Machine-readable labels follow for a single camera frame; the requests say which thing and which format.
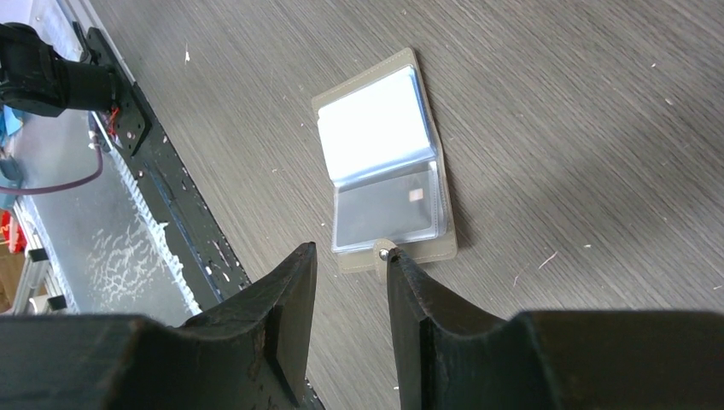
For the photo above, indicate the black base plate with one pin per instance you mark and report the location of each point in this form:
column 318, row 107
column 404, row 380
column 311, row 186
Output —
column 207, row 262

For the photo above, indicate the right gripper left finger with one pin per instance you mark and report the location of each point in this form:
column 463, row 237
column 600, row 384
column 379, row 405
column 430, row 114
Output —
column 248, row 352

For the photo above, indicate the aluminium front rail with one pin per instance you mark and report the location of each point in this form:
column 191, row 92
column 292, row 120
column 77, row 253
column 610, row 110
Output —
column 107, row 253

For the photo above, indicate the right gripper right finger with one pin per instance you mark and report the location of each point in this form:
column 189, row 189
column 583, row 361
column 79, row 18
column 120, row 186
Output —
column 451, row 354

